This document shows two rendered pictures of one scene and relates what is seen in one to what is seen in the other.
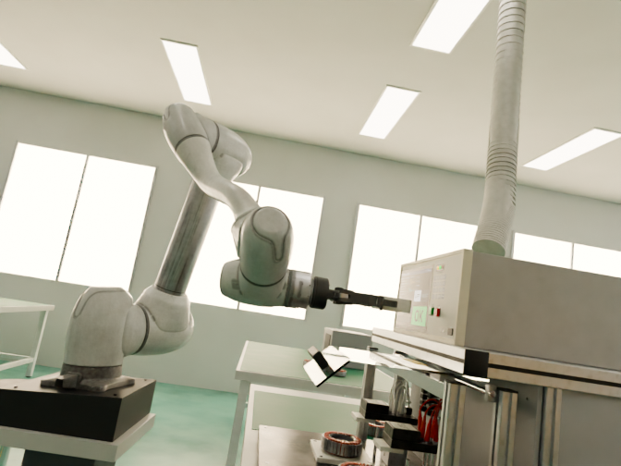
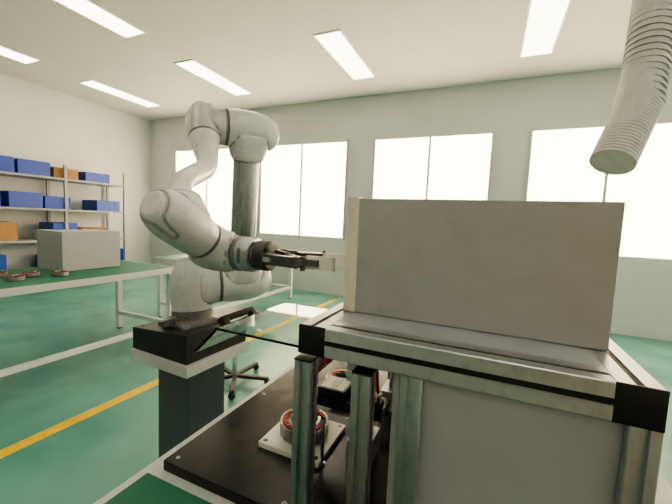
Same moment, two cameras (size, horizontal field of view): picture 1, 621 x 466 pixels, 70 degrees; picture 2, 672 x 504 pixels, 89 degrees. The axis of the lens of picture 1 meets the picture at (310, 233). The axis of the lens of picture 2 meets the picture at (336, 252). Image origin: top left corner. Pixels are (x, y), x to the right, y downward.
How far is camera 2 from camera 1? 73 cm
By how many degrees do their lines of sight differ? 32
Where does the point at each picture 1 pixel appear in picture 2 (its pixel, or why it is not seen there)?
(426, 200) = not seen: hidden behind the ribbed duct
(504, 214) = (639, 110)
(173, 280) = not seen: hidden behind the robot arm
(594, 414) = (481, 417)
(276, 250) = (163, 229)
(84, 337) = (173, 293)
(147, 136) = (337, 118)
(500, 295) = (396, 249)
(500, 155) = (642, 30)
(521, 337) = (426, 300)
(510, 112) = not seen: outside the picture
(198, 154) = (196, 144)
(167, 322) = (237, 277)
